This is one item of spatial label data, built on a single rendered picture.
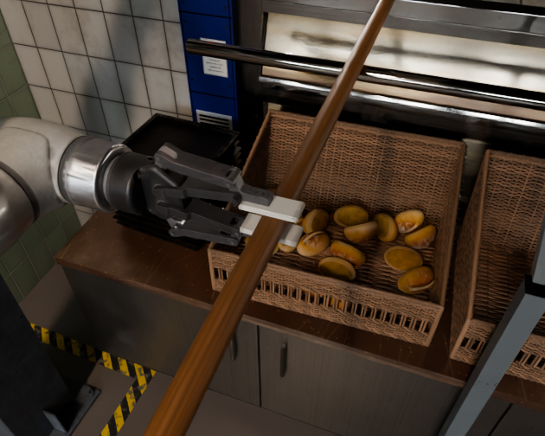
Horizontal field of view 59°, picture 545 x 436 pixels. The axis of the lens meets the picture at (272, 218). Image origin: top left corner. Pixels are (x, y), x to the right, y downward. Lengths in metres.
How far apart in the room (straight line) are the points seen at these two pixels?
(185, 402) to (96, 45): 1.40
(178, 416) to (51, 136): 0.39
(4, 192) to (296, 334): 0.79
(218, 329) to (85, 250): 1.04
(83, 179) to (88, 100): 1.23
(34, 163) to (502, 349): 0.82
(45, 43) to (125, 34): 0.33
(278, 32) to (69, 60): 0.75
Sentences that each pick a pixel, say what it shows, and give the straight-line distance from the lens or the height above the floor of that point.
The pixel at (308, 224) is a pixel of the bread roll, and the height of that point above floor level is 0.64.
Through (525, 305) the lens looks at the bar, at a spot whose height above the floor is 0.92.
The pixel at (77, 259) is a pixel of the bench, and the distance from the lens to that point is 1.43.
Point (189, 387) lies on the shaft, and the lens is 0.42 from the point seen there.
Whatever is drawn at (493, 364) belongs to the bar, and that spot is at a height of 0.74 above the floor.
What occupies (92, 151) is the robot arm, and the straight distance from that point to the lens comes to 0.62.
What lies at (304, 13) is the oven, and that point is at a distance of 1.32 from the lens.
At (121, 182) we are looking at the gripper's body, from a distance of 0.59.
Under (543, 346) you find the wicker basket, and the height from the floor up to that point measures 0.71.
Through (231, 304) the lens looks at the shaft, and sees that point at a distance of 0.46.
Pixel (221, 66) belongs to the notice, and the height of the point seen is 0.96.
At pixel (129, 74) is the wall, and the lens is 1.66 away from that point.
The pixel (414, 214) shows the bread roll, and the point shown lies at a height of 0.67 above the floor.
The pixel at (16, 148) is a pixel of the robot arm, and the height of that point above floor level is 1.24.
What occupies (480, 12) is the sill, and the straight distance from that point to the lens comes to 1.26.
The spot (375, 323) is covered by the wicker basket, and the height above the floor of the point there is 0.61.
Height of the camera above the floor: 1.56
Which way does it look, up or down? 43 degrees down
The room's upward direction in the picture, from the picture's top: straight up
